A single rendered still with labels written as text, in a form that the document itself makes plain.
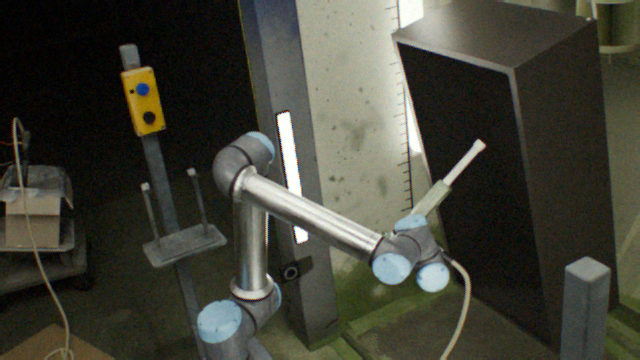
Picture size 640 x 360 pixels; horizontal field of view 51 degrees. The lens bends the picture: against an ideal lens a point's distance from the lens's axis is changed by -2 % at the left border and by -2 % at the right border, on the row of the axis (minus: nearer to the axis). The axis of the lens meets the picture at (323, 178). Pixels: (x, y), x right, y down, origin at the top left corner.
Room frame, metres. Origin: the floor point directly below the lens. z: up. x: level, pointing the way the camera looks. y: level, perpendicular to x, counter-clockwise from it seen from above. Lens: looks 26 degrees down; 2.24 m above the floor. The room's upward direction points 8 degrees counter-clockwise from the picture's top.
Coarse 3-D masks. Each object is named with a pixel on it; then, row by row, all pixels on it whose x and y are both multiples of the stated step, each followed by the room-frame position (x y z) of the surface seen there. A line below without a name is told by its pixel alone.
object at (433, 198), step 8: (480, 144) 1.94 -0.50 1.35; (472, 152) 1.94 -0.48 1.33; (464, 160) 1.94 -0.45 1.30; (456, 168) 1.94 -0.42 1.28; (448, 176) 1.94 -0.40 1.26; (456, 176) 1.94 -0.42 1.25; (440, 184) 1.92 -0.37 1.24; (448, 184) 1.93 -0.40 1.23; (432, 192) 1.92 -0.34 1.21; (440, 192) 1.92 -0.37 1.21; (448, 192) 1.92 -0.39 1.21; (424, 200) 1.92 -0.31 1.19; (432, 200) 1.91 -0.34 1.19; (440, 200) 1.92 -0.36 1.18; (416, 208) 1.93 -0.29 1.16; (424, 208) 1.91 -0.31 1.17; (432, 208) 1.91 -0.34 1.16; (424, 216) 1.91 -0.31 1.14; (392, 232) 1.94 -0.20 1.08; (448, 256) 1.89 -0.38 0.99
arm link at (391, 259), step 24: (216, 168) 1.80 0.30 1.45; (240, 168) 1.76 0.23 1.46; (240, 192) 1.73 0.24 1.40; (264, 192) 1.71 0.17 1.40; (288, 192) 1.70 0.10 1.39; (288, 216) 1.65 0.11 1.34; (312, 216) 1.63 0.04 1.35; (336, 216) 1.63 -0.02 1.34; (336, 240) 1.58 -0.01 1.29; (360, 240) 1.55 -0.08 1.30; (384, 240) 1.55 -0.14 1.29; (408, 240) 1.56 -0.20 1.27; (384, 264) 1.49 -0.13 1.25; (408, 264) 1.49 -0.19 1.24
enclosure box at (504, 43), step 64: (448, 64) 2.46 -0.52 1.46; (512, 64) 1.83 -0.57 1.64; (576, 64) 1.93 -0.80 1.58; (448, 128) 2.45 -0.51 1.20; (512, 128) 2.43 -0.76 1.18; (576, 128) 1.93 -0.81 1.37; (512, 192) 2.52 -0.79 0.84; (576, 192) 1.94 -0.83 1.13; (512, 256) 2.52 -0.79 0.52; (576, 256) 1.95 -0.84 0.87; (512, 320) 2.13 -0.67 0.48
